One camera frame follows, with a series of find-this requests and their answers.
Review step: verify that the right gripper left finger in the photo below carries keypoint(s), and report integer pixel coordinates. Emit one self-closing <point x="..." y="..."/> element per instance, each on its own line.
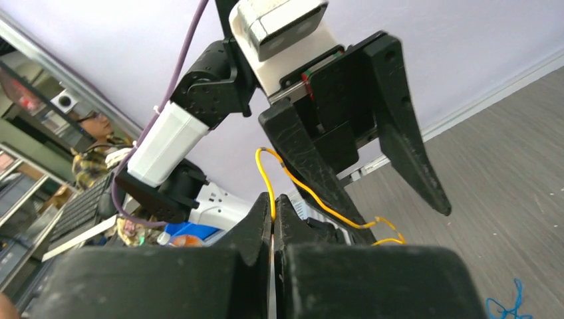
<point x="225" y="280"/>

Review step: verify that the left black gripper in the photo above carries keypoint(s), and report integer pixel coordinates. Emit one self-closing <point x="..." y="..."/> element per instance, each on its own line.
<point x="323" y="118"/>

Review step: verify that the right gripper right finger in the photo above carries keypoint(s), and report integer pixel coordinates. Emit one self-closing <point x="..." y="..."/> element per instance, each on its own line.
<point x="317" y="279"/>

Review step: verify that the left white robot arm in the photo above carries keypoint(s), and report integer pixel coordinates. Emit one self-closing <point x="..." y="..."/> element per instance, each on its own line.
<point x="156" y="172"/>

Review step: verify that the black keyboard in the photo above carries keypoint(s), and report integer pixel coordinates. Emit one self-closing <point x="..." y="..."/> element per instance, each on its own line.
<point x="91" y="206"/>

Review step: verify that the person in plaid shirt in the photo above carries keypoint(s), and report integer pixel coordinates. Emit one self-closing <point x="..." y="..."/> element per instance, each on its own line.
<point x="89" y="166"/>

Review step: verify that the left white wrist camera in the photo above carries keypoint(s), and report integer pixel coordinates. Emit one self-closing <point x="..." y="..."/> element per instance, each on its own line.
<point x="278" y="37"/>

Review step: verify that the aluminium frame rail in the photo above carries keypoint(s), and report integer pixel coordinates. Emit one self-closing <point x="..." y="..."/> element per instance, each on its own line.
<point x="24" y="42"/>

